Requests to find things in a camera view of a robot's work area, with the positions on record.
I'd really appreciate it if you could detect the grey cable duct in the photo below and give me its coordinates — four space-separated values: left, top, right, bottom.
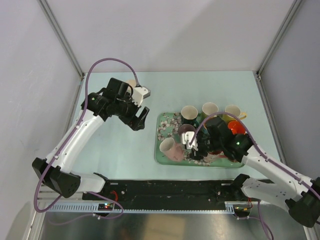
47 202 250 214

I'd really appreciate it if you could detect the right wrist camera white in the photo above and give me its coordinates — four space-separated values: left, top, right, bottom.
180 131 198 151

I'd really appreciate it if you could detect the mauve mug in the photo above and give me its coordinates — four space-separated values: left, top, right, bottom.
178 124 196 137

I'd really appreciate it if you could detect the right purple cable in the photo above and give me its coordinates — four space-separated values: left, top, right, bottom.
188 111 320 238

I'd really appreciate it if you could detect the light green mug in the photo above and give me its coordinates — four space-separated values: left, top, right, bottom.
201 102 219 120

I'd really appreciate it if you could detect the yellow mug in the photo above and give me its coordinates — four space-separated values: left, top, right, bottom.
222 104 247 123

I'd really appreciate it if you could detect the purple cable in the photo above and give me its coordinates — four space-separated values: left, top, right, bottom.
33 57 141 226
188 111 320 238

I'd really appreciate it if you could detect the cream floral mug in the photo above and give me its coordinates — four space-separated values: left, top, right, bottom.
126 79 137 88

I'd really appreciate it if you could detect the orange mug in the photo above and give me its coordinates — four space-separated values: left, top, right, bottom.
227 120 246 135

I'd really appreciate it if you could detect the light pink mug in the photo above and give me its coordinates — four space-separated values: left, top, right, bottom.
159 137 185 162

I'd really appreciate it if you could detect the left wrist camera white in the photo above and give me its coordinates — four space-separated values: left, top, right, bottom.
132 86 151 107

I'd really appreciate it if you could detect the green floral tray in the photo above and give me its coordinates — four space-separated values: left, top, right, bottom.
154 112 244 169

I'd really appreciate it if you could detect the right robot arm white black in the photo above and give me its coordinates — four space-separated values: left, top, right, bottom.
181 114 320 228

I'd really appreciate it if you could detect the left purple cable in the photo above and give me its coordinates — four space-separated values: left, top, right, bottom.
33 57 141 226

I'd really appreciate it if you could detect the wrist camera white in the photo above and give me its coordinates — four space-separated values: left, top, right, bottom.
132 86 151 107
180 131 198 151

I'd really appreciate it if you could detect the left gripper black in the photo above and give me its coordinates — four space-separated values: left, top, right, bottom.
114 92 149 131

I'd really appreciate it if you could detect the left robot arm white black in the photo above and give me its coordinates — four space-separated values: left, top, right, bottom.
32 78 151 200

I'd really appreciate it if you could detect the dark green mug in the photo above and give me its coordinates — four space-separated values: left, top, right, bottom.
180 105 199 128

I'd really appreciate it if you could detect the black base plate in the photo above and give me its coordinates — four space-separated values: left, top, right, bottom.
98 180 248 210

